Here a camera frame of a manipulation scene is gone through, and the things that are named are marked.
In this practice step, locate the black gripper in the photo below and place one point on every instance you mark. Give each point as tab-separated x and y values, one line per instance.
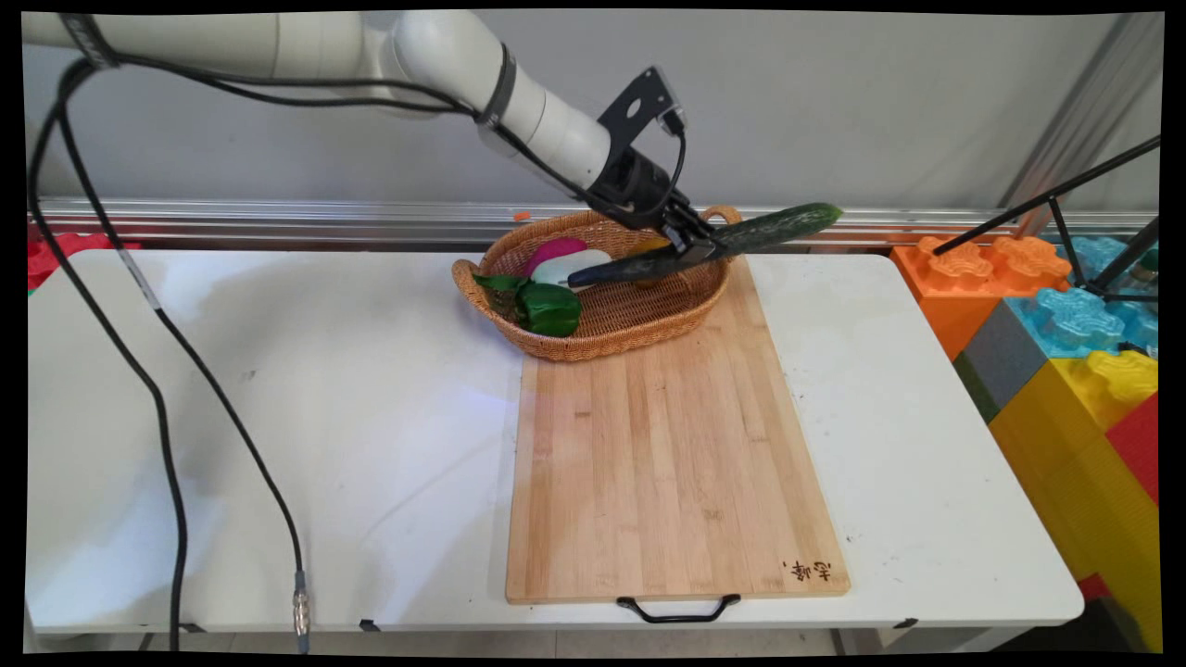
639	190

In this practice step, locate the dark green cucumber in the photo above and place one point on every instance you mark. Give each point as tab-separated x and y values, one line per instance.
778	227

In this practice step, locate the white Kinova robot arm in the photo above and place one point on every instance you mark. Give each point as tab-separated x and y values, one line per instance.
278	42

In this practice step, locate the brown toy potato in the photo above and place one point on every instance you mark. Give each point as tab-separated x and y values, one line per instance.
651	245

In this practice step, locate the woven wicker basket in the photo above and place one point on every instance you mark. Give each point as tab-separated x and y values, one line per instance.
639	315

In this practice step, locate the white toy radish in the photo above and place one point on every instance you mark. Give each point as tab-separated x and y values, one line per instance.
574	267

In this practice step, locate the magenta toy vegetable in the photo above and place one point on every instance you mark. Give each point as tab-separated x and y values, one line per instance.
554	252

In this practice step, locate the green leafy toy vegetable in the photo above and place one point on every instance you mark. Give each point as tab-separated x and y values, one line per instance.
547	310

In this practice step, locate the wooden cutting board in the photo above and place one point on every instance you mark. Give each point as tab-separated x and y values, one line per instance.
667	445

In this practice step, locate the orange foam block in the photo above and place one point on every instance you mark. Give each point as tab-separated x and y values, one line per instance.
954	287

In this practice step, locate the grey foam block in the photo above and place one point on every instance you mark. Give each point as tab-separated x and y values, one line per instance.
1001	357

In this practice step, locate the black tripod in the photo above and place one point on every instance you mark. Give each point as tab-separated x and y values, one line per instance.
1066	227

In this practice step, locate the blue foam block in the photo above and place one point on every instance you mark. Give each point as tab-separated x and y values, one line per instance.
1075	320

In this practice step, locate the red foam block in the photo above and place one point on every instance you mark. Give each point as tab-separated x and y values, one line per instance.
51	259
1138	445

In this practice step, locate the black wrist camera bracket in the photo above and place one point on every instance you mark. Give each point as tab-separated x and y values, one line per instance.
649	93

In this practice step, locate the aluminium frame post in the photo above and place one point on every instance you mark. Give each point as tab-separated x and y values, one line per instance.
1084	102

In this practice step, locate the aluminium rail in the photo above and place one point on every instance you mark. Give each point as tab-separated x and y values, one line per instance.
278	222

